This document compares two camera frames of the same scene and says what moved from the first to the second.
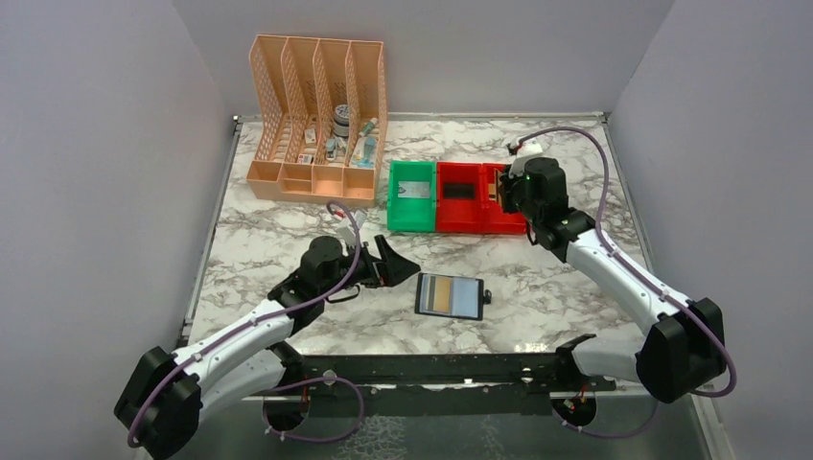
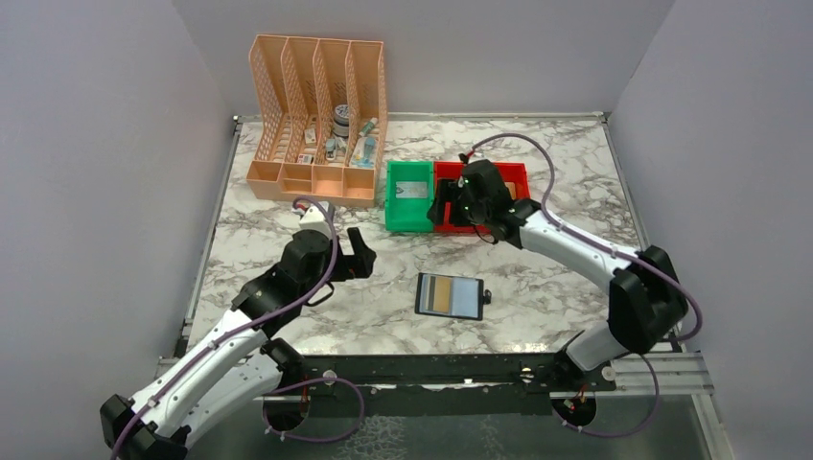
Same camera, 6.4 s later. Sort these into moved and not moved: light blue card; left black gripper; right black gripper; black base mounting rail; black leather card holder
Moved: right black gripper; left black gripper
Not moved: light blue card; black leather card holder; black base mounting rail
